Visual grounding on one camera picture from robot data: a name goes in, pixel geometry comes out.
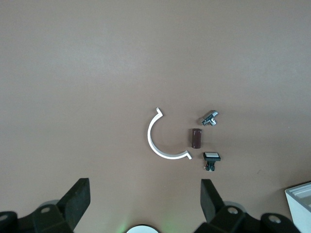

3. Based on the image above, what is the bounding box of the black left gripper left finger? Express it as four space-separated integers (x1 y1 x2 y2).
0 178 91 233

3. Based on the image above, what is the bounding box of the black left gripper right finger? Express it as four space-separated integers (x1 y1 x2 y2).
200 179 302 233

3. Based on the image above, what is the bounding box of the white drawer cabinet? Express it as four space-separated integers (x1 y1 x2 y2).
284 181 311 233

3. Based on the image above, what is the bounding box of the dark brown cylinder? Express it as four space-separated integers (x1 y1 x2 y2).
190 128 203 149

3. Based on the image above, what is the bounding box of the chrome metal fitting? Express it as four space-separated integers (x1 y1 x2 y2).
198 109 219 127

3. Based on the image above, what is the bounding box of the white square push button switch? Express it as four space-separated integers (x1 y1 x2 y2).
201 151 222 173

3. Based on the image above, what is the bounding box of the white half-ring pipe clamp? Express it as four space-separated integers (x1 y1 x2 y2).
147 107 192 161

